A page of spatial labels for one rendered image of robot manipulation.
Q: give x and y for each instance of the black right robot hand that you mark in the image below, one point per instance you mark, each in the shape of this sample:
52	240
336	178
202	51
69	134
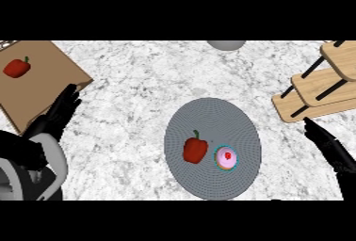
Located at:
332	149

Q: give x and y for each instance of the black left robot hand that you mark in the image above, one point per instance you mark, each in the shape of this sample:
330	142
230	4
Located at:
60	109

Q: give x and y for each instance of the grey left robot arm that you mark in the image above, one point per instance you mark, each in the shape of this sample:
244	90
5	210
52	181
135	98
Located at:
29	169

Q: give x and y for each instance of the wooden tiered shelf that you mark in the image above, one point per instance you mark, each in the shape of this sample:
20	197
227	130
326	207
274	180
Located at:
320	84

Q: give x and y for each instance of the pink frosted cupcake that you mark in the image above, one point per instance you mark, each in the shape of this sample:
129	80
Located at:
225	157

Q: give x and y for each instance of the grey oval placemat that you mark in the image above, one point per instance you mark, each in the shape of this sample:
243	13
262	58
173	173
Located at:
212	148

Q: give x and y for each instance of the brown wooden cutting board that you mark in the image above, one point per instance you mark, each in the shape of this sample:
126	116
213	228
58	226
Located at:
33	84

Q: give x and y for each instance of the small red bell pepper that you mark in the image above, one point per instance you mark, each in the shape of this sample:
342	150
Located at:
17	67

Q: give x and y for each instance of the large red bell pepper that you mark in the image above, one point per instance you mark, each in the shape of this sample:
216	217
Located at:
194	149

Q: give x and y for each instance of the grey round object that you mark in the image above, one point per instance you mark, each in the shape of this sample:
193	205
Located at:
225	44

